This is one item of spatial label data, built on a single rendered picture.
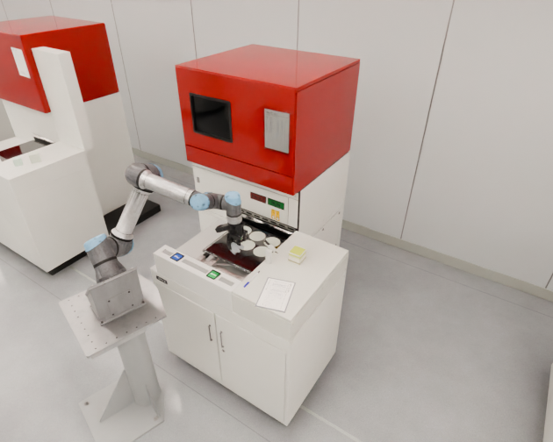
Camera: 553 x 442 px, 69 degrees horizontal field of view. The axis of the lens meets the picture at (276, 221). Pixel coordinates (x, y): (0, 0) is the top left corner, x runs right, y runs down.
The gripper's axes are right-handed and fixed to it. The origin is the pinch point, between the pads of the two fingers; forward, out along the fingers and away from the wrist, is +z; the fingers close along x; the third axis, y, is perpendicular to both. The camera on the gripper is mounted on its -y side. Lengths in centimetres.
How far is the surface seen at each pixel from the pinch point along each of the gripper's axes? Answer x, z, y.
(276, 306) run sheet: -16.3, 8.4, 34.8
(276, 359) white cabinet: -20, 41, 37
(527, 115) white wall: 185, -37, 120
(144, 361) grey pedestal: -43, 64, -37
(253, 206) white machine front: 46.6, 2.3, -16.8
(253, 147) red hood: 41, -40, -12
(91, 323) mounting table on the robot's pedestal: -58, 22, -47
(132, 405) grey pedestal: -52, 103, -48
